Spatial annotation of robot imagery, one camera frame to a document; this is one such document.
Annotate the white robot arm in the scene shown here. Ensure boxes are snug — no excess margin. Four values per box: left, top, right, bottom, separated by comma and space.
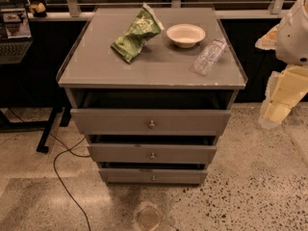
255, 0, 308, 129

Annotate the clear plastic water bottle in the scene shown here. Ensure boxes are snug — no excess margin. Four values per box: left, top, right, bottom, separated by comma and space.
192, 38, 227, 76

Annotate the grey top drawer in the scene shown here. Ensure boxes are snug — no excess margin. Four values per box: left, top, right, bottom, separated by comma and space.
69, 91, 232, 137

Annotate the grey bottom drawer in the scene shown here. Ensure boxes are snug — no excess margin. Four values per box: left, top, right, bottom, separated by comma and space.
99, 167, 208, 185

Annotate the round floor drain cover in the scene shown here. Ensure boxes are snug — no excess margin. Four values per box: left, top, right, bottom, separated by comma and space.
137, 205, 162, 231

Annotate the grey drawer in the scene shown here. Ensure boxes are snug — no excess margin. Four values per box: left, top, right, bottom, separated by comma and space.
69, 91, 232, 137
99, 167, 208, 185
88, 141, 217, 164

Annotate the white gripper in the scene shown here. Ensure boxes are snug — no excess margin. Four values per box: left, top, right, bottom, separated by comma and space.
255, 25, 308, 129

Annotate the grey drawer cabinet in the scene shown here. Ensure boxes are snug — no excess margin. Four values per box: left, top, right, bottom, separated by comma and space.
58, 8, 246, 170

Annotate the open laptop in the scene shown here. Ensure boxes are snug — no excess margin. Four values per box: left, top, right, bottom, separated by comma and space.
0, 3, 33, 64

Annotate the green chip bag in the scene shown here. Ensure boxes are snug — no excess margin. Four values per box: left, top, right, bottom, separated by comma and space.
111, 3, 164, 64

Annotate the grey middle drawer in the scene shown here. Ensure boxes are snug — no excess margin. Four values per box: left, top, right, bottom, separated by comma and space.
88, 141, 217, 164

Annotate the black floor cable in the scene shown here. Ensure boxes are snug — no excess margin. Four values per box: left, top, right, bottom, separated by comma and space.
6, 108, 92, 231

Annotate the black desk frame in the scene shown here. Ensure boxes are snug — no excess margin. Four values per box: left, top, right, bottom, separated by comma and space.
0, 108, 71, 154

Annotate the white bowl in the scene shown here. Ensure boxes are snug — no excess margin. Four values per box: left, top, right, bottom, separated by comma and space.
167, 24, 206, 48

